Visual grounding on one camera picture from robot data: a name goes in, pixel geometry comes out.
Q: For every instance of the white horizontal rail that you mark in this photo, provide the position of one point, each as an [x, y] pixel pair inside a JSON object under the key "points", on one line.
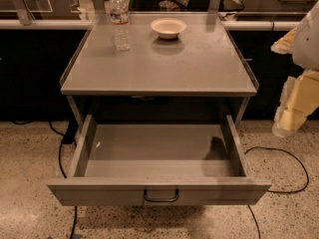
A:
{"points": [[84, 25]]}

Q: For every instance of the grey top drawer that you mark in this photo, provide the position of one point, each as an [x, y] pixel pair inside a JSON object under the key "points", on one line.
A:
{"points": [[114, 163]]}

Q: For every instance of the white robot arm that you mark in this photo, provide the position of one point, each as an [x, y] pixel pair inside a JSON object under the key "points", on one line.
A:
{"points": [[306, 43]]}

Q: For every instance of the plastic cup with straw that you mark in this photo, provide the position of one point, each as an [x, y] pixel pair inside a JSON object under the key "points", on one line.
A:
{"points": [[167, 5]]}

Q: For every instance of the grey metal cabinet table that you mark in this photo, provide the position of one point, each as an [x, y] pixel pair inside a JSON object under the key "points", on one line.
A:
{"points": [[201, 62]]}

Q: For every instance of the white paper bowl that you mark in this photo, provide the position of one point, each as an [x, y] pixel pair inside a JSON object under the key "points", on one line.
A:
{"points": [[168, 28]]}

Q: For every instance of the grey metal post left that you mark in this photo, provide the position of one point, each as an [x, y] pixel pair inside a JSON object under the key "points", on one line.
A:
{"points": [[23, 13]]}

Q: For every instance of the clear plastic water bottle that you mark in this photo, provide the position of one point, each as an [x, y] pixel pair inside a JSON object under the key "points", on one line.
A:
{"points": [[119, 14]]}

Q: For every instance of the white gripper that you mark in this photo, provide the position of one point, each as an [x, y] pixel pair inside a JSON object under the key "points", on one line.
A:
{"points": [[307, 45]]}

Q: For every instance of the black top drawer handle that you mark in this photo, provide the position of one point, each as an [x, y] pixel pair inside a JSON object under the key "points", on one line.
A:
{"points": [[162, 196]]}

